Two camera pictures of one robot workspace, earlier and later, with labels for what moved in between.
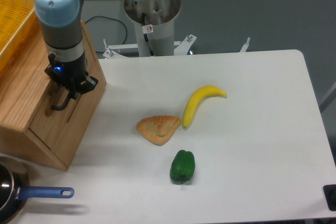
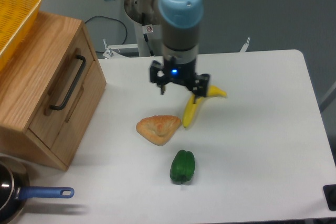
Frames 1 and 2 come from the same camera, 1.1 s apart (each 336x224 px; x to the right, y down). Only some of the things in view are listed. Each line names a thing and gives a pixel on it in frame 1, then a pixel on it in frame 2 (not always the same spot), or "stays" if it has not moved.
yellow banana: x=196 y=98 stays
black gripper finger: x=51 y=73 → x=155 y=67
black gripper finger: x=87 y=84 → x=200 y=86
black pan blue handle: x=14 y=188 stays
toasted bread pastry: x=158 y=129 stays
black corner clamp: x=329 y=191 stays
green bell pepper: x=182 y=167 stays
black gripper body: x=69 y=74 → x=185 y=73
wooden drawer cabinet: x=29 y=127 stays
